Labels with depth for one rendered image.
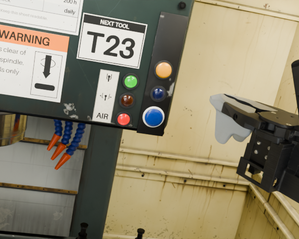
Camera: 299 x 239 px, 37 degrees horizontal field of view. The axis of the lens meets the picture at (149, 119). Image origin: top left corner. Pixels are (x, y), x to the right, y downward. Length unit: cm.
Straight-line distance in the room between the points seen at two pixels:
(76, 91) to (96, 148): 78
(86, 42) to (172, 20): 14
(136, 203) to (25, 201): 62
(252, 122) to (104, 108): 28
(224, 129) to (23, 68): 32
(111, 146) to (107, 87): 78
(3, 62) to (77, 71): 11
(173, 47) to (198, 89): 113
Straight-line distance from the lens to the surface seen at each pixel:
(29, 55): 71
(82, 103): 73
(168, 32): 71
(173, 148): 191
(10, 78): 72
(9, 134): 91
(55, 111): 73
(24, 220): 158
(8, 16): 71
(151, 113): 73
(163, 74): 71
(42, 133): 142
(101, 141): 148
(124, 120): 73
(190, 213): 208
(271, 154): 54
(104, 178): 153
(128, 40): 70
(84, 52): 70
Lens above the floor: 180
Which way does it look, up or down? 18 degrees down
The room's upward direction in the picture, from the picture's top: 12 degrees clockwise
